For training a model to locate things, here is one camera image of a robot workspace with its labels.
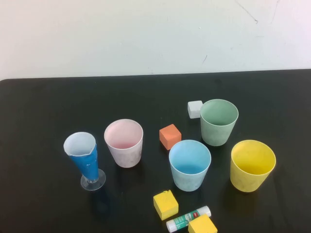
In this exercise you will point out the pink plastic cup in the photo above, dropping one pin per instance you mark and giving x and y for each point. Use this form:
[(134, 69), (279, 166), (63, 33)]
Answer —
[(126, 157)]

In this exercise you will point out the green plastic cup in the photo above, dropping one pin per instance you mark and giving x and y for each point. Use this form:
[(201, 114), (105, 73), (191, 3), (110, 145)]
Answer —
[(213, 136)]

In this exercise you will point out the orange foam cube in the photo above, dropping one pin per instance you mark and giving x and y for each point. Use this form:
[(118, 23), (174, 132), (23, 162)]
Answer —
[(170, 136)]

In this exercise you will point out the white foam cube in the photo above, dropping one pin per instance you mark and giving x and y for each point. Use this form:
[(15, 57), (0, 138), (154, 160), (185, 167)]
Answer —
[(194, 109)]

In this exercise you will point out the light blue plastic cup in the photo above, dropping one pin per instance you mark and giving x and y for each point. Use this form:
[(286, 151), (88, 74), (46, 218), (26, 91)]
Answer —
[(187, 182)]

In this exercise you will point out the blue-wrapped clear plastic goblet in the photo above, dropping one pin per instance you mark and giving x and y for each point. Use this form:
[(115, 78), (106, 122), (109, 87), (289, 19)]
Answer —
[(85, 165)]

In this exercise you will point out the yellow foam cube with notch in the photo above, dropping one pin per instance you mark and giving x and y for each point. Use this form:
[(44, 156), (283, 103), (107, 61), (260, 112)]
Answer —
[(165, 204)]

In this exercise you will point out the white green glue stick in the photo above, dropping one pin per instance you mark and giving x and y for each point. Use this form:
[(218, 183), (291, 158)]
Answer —
[(179, 221)]

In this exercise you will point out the yellow plastic cup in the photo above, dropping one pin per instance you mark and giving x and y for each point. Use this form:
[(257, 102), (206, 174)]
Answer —
[(245, 179)]

